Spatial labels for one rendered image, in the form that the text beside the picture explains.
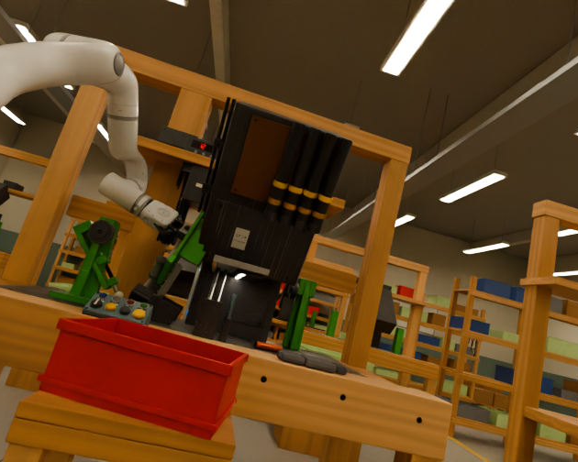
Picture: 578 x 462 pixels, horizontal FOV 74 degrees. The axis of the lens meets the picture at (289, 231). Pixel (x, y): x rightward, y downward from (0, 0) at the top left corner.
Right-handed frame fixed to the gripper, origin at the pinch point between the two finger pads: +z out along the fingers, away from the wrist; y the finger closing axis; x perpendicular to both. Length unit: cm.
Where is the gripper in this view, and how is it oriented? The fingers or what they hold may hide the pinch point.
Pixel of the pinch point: (183, 232)
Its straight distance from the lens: 140.0
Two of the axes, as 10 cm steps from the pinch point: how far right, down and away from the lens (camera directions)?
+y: 2.2, -4.8, 8.5
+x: -5.2, 6.8, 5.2
